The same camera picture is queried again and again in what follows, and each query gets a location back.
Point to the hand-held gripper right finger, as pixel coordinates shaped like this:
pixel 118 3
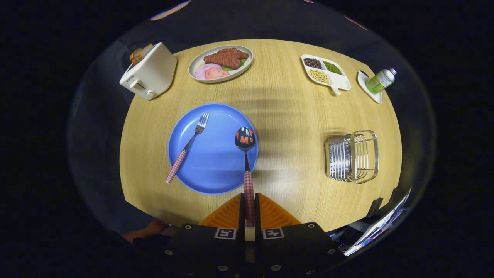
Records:
pixel 285 251

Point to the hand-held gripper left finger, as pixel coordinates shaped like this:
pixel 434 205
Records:
pixel 216 251

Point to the blue round plate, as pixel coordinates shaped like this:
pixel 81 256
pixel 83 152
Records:
pixel 216 162

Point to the white flat panel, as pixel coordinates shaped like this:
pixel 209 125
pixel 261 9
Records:
pixel 378 227

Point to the salmon pink ham slice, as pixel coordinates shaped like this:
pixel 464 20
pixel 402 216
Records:
pixel 217 73

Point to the pile of yellow soybeans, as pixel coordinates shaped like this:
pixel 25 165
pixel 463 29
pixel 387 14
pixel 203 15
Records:
pixel 319 76

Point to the white divided tray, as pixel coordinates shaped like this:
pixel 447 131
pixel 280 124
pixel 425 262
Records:
pixel 341 81

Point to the pale pink ham slice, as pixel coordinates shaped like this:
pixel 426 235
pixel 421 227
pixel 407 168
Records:
pixel 202 71

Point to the green lettuce leaf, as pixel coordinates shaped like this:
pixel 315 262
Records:
pixel 228 68

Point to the small white dish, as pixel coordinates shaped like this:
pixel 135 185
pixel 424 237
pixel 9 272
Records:
pixel 364 83

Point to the white toaster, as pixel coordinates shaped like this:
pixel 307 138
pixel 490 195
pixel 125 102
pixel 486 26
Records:
pixel 154 73

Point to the white oval food plate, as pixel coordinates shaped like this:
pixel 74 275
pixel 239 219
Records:
pixel 198 63

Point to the pile of green beans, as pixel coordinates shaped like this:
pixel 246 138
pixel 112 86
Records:
pixel 332 68

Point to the pile of dark red beans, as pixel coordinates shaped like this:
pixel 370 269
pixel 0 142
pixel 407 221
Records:
pixel 312 63

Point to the brown meat cutlet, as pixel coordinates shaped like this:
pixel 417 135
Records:
pixel 225 58

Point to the green label bottle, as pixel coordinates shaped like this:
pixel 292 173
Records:
pixel 380 80

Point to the brown toast slice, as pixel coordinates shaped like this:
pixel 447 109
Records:
pixel 147 49
pixel 136 55

